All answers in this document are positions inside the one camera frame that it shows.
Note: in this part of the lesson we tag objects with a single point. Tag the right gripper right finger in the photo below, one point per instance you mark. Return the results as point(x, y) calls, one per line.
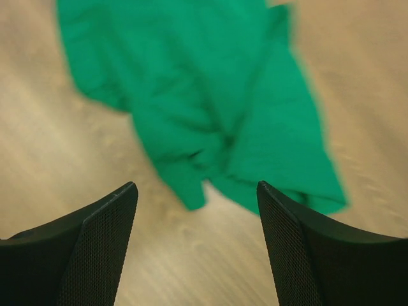
point(317, 260)

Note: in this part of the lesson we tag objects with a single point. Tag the green t-shirt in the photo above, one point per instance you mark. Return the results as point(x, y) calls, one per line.
point(214, 90)

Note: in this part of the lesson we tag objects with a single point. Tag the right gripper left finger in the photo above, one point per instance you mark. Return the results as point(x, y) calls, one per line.
point(76, 259)

